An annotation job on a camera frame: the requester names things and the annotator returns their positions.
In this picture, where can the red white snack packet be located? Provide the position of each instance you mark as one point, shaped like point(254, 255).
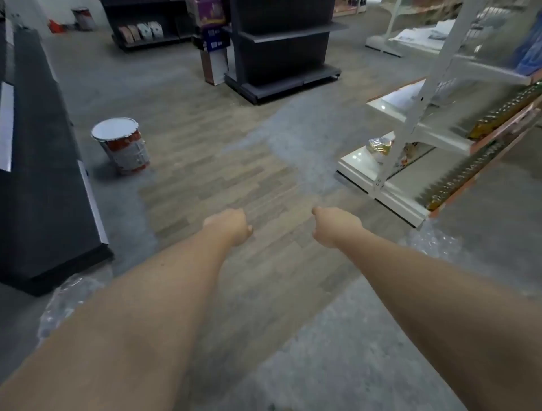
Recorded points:
point(408, 153)

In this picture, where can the purple carton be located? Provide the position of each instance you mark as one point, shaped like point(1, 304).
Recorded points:
point(206, 12)

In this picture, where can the yellow snack packet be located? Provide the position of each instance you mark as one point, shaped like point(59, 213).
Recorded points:
point(381, 146)

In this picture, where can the dark gondola rack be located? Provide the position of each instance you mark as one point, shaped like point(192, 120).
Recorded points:
point(288, 55)

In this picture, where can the black store shelving white strips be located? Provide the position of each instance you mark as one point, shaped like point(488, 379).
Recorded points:
point(42, 190)

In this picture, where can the person's left forearm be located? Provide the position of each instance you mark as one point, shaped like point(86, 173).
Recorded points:
point(127, 330)

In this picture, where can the brown pouch bag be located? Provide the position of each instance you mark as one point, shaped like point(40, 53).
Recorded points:
point(124, 33)
point(133, 32)

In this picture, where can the dark blue carton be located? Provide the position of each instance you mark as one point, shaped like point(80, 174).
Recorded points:
point(214, 38)

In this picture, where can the white and brown carton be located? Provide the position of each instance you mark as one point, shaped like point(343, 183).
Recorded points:
point(216, 65)

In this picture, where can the blue packaged goods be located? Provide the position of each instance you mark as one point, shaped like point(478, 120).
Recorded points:
point(529, 51)

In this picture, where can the person's right hand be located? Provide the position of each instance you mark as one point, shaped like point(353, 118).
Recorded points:
point(336, 226)

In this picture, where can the person's left hand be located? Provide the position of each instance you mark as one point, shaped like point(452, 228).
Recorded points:
point(228, 224)

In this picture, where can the white pouch bag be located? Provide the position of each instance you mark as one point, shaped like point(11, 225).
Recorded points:
point(156, 29)
point(145, 31)

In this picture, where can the white lidded red paint bucket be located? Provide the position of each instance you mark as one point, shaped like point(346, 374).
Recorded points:
point(125, 148)
point(82, 18)

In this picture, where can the orange red container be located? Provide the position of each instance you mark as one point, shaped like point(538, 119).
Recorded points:
point(55, 26)

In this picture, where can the person's right forearm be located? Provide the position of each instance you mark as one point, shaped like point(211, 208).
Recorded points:
point(444, 317)

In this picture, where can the white metal rack orange trim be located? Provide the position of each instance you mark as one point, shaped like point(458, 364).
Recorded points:
point(360, 163)

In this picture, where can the clear plastic wrap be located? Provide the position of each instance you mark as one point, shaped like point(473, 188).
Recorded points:
point(72, 296)
point(432, 245)

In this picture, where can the white printed papers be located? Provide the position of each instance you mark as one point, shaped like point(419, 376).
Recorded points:
point(417, 34)

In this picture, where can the row of gold packets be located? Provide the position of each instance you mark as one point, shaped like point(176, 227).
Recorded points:
point(461, 180)
point(504, 112)

